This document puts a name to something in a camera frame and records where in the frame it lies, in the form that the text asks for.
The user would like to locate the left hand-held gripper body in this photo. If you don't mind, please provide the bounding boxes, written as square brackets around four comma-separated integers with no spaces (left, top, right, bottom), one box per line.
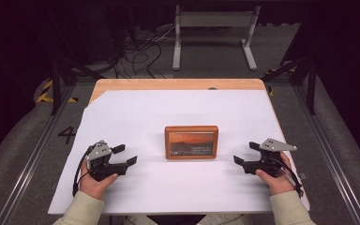
[85,140,129,182]

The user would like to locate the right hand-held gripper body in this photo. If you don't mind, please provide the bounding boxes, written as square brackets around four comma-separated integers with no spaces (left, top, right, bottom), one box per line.
[243,138,298,178]

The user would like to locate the wooden photo frame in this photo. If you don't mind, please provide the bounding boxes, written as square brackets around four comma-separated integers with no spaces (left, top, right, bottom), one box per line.
[164,125,219,161]

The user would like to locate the person's right hand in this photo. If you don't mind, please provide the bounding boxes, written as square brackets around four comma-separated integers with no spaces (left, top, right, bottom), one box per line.
[255,152,295,197]

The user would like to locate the person's left hand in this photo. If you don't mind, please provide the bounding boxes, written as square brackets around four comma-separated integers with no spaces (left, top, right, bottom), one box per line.
[80,159,120,201]

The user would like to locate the person's left leg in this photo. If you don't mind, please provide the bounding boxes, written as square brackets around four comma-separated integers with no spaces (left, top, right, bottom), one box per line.
[122,214,158,225]

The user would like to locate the person's leg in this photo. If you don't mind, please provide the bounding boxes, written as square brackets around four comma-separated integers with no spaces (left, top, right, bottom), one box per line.
[196,213,246,225]
[122,214,158,225]

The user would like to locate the person's right leg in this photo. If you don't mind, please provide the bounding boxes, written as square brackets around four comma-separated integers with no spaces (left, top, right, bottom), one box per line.
[196,213,246,225]

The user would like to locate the black metal stand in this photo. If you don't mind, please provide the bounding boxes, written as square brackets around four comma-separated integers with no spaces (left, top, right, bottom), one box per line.
[260,55,319,116]
[47,55,105,116]

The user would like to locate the yellow black hazard tape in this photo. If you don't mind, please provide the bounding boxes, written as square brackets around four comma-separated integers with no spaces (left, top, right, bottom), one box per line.
[36,79,79,104]

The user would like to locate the grey metal stand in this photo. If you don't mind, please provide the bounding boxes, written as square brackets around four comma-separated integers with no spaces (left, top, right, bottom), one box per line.
[172,5,262,71]

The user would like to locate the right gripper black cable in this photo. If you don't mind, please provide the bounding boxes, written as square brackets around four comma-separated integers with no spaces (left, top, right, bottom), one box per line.
[271,155,305,199]

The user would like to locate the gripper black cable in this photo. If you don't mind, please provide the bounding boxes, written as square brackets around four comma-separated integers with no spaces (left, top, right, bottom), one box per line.
[271,155,305,199]
[71,146,94,198]

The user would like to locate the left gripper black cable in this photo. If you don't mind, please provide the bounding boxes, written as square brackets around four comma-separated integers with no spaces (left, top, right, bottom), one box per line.
[71,146,94,198]

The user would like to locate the metal floor rail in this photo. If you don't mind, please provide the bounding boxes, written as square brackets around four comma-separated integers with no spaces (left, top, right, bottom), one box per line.
[292,83,360,225]
[0,83,77,225]

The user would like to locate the black floor cables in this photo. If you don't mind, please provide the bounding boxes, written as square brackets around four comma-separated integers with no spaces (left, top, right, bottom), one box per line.
[114,23,176,80]

